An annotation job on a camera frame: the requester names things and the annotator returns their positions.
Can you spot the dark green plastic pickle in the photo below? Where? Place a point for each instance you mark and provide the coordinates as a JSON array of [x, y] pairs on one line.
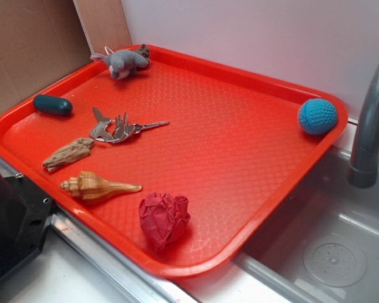
[[52, 105]]

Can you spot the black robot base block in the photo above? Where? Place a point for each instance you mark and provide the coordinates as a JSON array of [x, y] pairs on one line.
[[25, 214]]

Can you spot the red plastic tray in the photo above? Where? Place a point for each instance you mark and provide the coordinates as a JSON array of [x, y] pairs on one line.
[[233, 147]]

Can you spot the crumpled red paper ball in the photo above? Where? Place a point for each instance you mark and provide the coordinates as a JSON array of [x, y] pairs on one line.
[[163, 218]]

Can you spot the silver key bunch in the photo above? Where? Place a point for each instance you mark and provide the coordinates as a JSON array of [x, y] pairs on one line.
[[118, 130]]

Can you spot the brown driftwood piece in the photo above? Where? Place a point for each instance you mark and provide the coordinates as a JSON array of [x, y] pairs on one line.
[[68, 154]]

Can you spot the tan spiral seashell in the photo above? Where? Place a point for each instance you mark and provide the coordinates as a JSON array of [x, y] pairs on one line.
[[91, 188]]

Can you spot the grey plush rabbit toy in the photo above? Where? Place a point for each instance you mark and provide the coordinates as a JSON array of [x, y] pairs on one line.
[[121, 63]]

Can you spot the brown rough rock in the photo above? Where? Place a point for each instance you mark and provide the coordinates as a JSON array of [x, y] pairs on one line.
[[144, 51]]

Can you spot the blue dimpled ball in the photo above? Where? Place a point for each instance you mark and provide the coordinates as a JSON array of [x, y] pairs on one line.
[[317, 116]]

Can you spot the grey plastic sink basin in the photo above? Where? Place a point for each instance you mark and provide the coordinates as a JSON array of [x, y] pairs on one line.
[[320, 245]]

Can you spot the grey sink faucet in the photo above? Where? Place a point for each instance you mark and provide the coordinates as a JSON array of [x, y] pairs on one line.
[[364, 162]]

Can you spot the brown cardboard panel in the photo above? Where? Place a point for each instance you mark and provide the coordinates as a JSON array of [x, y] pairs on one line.
[[41, 42]]

